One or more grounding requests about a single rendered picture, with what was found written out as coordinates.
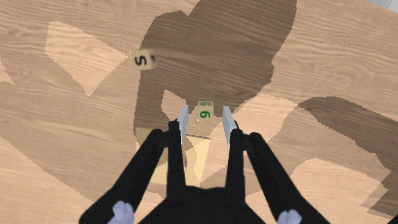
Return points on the tan flat mat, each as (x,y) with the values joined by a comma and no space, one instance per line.
(196,149)

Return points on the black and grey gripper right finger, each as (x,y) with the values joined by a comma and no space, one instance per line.
(285,202)

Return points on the cream letter block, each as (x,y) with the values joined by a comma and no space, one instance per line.
(143,60)
(184,161)
(205,110)

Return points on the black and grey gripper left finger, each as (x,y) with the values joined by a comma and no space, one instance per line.
(119,204)

